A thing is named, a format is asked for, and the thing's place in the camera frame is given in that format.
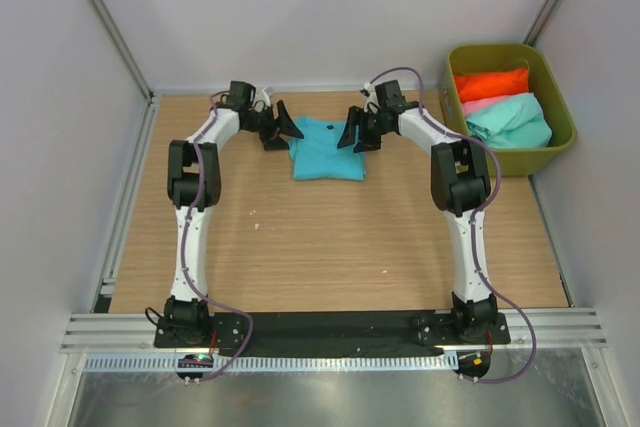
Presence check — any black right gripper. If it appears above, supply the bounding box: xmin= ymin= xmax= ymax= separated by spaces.
xmin=336 ymin=106 xmax=390 ymax=154

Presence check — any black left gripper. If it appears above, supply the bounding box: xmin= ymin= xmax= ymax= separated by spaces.
xmin=244 ymin=102 xmax=304 ymax=151

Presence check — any blue t shirt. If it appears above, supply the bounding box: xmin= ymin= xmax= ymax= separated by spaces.
xmin=289 ymin=116 xmax=366 ymax=181

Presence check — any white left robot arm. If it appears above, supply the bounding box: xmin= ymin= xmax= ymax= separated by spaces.
xmin=154 ymin=81 xmax=304 ymax=348

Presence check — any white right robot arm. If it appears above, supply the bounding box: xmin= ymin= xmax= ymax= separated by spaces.
xmin=337 ymin=81 xmax=498 ymax=343

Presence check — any pink folded t shirt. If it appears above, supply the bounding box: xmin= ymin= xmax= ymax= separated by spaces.
xmin=462 ymin=95 xmax=508 ymax=117

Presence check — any orange folded t shirt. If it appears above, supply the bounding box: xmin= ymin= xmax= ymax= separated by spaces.
xmin=454 ymin=67 xmax=529 ymax=102

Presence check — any mint green folded t shirt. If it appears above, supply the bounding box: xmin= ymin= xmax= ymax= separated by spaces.
xmin=466 ymin=93 xmax=552 ymax=149

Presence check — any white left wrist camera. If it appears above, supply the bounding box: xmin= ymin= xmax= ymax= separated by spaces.
xmin=254 ymin=88 xmax=271 ymax=111

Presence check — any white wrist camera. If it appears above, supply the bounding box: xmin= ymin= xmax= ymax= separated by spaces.
xmin=254 ymin=88 xmax=271 ymax=111
xmin=359 ymin=82 xmax=375 ymax=98

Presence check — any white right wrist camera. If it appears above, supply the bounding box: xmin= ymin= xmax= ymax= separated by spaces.
xmin=359 ymin=82 xmax=375 ymax=98

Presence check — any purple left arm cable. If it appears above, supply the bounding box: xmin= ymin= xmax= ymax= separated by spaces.
xmin=180 ymin=90 xmax=254 ymax=382

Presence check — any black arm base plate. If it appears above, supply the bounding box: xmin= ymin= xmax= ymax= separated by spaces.
xmin=153 ymin=310 xmax=511 ymax=350

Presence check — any aluminium left frame post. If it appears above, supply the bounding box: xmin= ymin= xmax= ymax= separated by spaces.
xmin=87 ymin=0 xmax=154 ymax=104

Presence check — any aluminium front frame rail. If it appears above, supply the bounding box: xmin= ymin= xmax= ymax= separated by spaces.
xmin=61 ymin=308 xmax=607 ymax=352

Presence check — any slotted grey cable duct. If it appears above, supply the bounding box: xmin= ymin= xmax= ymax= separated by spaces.
xmin=83 ymin=352 xmax=458 ymax=374

